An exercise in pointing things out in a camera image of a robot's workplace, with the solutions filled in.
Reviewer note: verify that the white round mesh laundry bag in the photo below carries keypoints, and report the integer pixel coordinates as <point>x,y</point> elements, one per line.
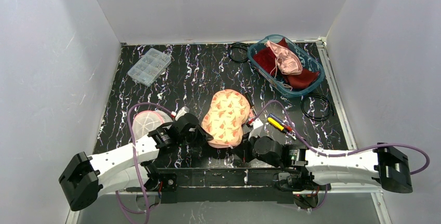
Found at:
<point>147,121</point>

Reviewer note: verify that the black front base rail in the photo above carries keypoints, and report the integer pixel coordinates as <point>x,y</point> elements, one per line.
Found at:
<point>178,185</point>

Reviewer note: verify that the teal plastic basin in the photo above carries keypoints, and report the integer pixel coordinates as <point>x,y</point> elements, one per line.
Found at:
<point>309,62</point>

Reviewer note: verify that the black yellow screwdriver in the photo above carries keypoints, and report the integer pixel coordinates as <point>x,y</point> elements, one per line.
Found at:
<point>250,101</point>

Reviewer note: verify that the dark red cloth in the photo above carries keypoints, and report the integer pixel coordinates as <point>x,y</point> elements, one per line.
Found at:
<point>266,60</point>

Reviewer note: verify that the pink bra in basin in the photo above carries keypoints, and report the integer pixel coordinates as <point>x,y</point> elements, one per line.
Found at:
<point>286,61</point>

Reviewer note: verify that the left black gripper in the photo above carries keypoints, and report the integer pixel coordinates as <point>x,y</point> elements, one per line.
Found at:
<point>200,134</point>

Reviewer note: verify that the floral mesh laundry bag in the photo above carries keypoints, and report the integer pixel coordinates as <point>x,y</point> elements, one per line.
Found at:
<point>228,111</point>

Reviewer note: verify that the yellow handled screwdriver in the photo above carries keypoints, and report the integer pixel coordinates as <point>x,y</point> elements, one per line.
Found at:
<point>278,125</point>

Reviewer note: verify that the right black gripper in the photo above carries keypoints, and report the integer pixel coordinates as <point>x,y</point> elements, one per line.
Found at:
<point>244,144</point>

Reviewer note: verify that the clear plastic compartment box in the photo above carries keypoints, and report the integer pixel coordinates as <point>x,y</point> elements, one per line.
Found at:
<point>149,67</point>

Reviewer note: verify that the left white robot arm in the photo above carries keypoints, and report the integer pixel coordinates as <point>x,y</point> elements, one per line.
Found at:
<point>113,164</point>

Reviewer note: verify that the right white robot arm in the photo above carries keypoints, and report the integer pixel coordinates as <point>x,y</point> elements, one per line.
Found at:
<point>303,169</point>

